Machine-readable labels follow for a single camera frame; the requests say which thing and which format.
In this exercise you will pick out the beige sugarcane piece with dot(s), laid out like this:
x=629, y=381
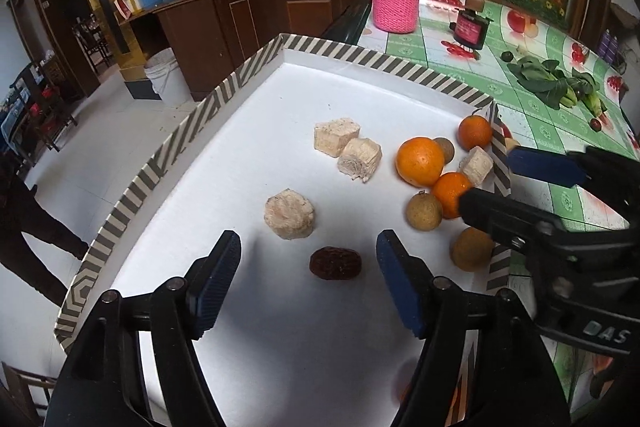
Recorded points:
x=359, y=159
x=289, y=214
x=332, y=137
x=477, y=164

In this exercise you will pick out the dark wooden furniture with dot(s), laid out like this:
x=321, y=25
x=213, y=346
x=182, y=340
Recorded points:
x=40, y=112

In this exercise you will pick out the wooden stool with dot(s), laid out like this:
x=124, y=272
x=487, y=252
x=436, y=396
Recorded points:
x=20, y=402

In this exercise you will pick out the small orange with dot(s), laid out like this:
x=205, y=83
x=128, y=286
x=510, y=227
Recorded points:
x=450, y=194
x=475, y=132

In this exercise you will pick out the dark wooden chair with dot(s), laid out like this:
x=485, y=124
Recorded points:
x=92, y=42

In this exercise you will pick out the green leafy vegetable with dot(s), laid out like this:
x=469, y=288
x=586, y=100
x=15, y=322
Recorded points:
x=540, y=79

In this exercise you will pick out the white plastic bucket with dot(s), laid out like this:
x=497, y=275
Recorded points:
x=167, y=79

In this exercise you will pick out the large orange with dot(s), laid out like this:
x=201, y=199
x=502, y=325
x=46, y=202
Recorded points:
x=420, y=161

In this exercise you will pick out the brown longan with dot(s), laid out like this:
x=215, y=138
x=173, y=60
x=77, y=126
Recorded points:
x=471, y=248
x=447, y=149
x=424, y=210

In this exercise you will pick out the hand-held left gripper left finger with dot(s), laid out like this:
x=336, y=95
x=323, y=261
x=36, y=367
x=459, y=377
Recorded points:
x=217, y=292

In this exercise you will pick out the red and white box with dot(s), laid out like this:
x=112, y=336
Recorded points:
x=127, y=6

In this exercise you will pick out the purple container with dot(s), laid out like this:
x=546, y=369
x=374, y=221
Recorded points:
x=611, y=47

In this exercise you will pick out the brown wooden counter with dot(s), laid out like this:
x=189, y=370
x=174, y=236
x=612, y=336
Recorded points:
x=240, y=17

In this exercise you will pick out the white tray with striped rim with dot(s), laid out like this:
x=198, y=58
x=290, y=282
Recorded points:
x=250, y=147

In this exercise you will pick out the dark jar with pink label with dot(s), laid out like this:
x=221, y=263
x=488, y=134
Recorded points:
x=470, y=31

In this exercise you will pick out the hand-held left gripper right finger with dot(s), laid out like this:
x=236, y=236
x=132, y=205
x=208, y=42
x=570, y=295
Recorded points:
x=397, y=287

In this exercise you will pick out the small dark round fruit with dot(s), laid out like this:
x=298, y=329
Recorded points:
x=507, y=56

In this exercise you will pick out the dark red date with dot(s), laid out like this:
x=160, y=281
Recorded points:
x=334, y=263

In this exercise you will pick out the green fruit-print tablecloth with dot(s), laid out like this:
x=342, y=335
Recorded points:
x=435, y=59

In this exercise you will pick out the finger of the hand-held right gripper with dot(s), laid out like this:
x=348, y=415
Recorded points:
x=500, y=217
x=545, y=164

